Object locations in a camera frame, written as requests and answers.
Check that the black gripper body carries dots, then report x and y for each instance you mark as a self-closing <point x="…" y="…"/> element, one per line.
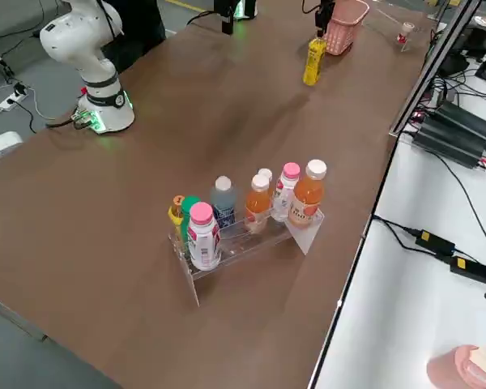
<point x="326" y="7"/>

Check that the large yellow drink bottle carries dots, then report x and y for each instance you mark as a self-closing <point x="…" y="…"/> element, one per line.
<point x="314" y="65"/>

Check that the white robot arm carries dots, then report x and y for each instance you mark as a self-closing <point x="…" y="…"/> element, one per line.
<point x="77" y="40"/>
<point x="248" y="10"/>

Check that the pink plastic basket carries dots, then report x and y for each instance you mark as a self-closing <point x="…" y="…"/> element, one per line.
<point x="344" y="36"/>

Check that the orange drink bottle white cap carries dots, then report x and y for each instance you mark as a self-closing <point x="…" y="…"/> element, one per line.
<point x="266" y="173"/>
<point x="256" y="206"/>

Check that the large orange drink bottle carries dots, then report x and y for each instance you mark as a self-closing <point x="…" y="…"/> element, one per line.
<point x="308" y="194"/>

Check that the blue drink bottle white cap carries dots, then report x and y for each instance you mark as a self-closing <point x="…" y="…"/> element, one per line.
<point x="223" y="202"/>

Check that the clear acrylic drinks tray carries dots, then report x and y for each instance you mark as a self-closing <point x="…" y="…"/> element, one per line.
<point x="305" y="239"/>

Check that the small red white bottle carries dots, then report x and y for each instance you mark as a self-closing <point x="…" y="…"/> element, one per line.
<point x="405" y="34"/>

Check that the clear acrylic stepped shelf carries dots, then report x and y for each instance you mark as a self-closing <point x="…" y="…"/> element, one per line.
<point x="405" y="48"/>

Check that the person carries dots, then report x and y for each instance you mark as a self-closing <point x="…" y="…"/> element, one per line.
<point x="137" y="36"/>

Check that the black desktop device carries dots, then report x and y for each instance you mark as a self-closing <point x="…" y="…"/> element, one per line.
<point x="465" y="44"/>

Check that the black power supply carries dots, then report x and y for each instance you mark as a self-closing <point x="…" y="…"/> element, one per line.
<point x="470" y="121"/>
<point x="449" y="146"/>

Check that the white bottle pink cap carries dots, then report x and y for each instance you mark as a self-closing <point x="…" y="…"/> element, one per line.
<point x="284" y="194"/>
<point x="204" y="243"/>

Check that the green bottle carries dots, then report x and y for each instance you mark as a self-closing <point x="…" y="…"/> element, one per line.
<point x="189" y="206"/>

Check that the small yellow bottle orange cap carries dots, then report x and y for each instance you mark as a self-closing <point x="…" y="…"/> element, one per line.
<point x="175" y="212"/>

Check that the white power strip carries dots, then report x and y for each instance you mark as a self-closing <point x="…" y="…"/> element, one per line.
<point x="12" y="101"/>

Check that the black power adapter yellow label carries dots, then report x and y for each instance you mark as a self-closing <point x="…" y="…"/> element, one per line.
<point x="435" y="242"/>
<point x="470" y="269"/>

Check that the white box yellow red label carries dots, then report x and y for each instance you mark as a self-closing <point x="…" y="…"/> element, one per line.
<point x="4" y="148"/>

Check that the pink round container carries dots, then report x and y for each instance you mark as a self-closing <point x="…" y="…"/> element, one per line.
<point x="453" y="368"/>

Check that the aluminium frame post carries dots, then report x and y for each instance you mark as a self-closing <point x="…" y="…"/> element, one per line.
<point x="433" y="69"/>

